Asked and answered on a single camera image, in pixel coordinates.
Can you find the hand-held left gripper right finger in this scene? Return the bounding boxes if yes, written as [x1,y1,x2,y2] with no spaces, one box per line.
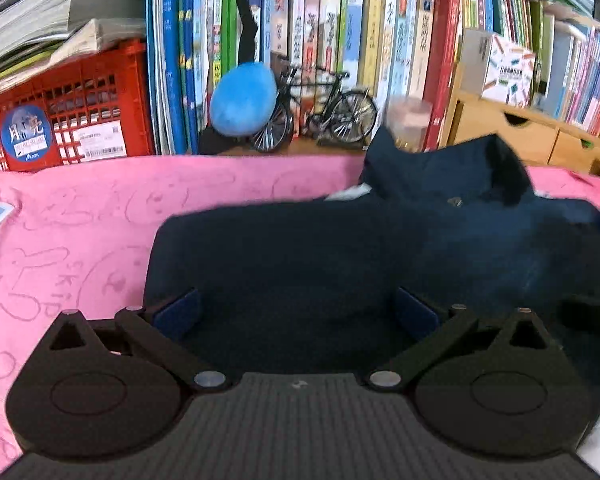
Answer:
[366,287,556,392]

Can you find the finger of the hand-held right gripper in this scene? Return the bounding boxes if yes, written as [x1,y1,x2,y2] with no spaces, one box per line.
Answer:
[559,295,600,347]

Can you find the black strap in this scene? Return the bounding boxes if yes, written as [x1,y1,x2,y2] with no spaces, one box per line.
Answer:
[234,0,262,67]

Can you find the red plastic crate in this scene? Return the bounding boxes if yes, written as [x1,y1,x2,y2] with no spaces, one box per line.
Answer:
[0,39,155,176]

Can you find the row of thin blue books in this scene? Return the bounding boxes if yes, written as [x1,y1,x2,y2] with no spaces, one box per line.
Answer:
[146,0,242,157]

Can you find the row of colourful books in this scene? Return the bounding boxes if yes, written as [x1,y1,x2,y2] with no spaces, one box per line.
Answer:
[455,0,548,108]
[534,7,600,137]
[240,0,462,152]

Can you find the white label printer box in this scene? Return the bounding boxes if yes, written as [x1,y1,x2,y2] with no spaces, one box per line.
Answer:
[459,29,537,107]

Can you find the pink blanket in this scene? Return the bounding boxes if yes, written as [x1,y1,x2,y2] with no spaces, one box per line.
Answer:
[0,152,600,476]

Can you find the white and navy jacket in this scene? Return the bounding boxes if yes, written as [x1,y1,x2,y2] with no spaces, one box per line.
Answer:
[144,125,600,477]

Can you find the wooden drawer organiser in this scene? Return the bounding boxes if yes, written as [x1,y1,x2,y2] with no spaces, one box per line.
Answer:
[439,70,600,176]

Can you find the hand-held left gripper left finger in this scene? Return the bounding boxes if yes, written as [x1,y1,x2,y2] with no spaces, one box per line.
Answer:
[42,288,230,393]

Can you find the black model bicycle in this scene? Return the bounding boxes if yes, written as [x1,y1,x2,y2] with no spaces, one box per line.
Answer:
[250,57,380,154]

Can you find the blue plush ball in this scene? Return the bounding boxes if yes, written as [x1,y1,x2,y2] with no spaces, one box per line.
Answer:
[209,62,279,137]

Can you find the stack of papers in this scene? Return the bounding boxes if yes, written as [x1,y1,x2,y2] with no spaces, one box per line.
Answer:
[0,0,148,102]

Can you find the pink clear jar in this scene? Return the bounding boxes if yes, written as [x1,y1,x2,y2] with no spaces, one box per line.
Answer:
[386,99,434,154]

